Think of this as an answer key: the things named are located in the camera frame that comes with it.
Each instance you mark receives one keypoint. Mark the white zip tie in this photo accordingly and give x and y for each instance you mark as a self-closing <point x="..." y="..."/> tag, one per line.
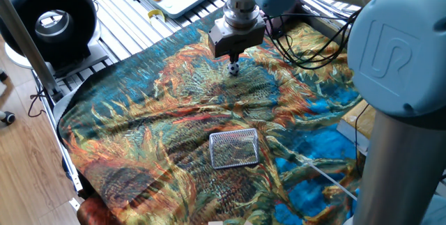
<point x="332" y="182"/>

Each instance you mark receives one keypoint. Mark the metal mesh basket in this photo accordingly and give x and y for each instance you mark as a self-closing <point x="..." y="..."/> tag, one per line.
<point x="234" y="148"/>

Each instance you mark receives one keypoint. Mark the grey Schunk gripper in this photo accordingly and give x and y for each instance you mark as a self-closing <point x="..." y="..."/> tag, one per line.
<point x="237" y="38"/>

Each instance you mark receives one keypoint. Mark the yellow tape piece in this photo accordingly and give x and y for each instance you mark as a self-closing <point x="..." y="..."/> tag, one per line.
<point x="155" y="11"/>

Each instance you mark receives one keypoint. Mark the sunflower painting print cloth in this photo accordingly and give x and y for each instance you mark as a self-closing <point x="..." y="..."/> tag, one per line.
<point x="157" y="113"/>

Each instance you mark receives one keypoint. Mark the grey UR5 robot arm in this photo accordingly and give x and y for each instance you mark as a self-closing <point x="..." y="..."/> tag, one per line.
<point x="393" y="61"/>

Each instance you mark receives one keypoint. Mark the small black white soccer ball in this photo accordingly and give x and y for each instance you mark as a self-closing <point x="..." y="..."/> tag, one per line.
<point x="233" y="69"/>

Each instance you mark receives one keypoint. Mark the small beige wooden block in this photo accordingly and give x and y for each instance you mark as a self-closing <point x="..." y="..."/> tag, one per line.
<point x="215" y="223"/>

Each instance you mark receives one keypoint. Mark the yellow cardboard box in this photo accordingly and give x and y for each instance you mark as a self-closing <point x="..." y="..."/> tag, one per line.
<point x="362" y="120"/>

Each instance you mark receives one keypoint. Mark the aluminium frame post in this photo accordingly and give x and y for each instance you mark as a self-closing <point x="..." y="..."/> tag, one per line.
<point x="24" y="40"/>

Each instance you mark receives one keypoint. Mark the black caster wheel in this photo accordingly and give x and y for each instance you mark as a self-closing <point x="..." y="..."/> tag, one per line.
<point x="8" y="117"/>

